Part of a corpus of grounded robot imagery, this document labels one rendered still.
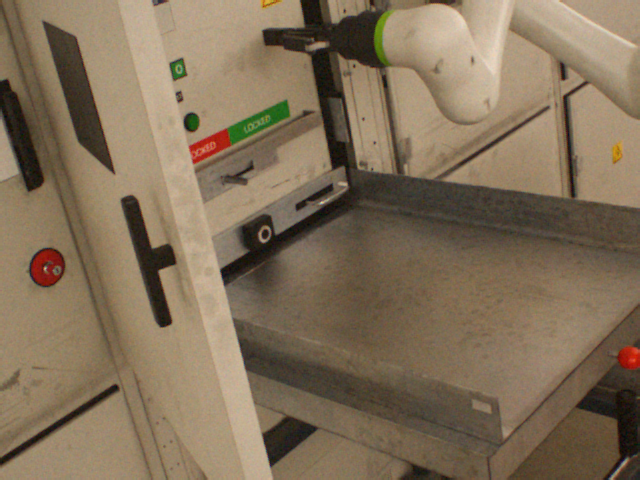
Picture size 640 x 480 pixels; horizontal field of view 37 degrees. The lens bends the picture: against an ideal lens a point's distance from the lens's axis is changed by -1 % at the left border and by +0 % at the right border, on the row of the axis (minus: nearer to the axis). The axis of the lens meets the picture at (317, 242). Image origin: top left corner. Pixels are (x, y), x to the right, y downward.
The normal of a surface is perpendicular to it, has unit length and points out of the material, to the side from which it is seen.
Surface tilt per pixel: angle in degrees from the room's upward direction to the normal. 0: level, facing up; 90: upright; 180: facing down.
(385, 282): 0
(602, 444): 0
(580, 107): 90
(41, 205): 90
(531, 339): 0
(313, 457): 90
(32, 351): 90
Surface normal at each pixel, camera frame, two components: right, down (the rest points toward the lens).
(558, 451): -0.18, -0.90
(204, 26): 0.73, 0.15
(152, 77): 0.44, 0.29
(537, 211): -0.66, 0.42
